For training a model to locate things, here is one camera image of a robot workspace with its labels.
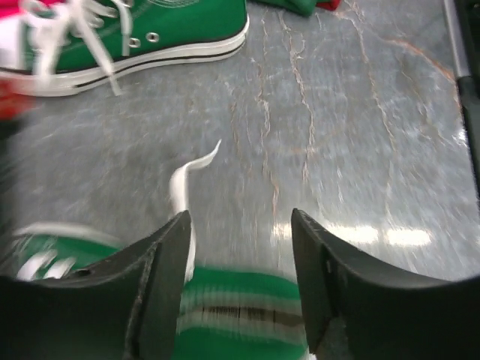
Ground red cloth under green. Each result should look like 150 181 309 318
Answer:
316 0 341 11

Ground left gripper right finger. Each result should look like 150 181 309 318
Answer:
291 209 479 359

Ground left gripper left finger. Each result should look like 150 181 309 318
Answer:
1 211 191 359

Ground pink red cloth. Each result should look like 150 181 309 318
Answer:
0 0 63 19

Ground dark green cloth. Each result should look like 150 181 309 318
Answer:
251 0 318 17

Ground green sneaker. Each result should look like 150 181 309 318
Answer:
1 0 250 97
1 223 310 359

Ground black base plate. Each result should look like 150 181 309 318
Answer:
457 76 479 190

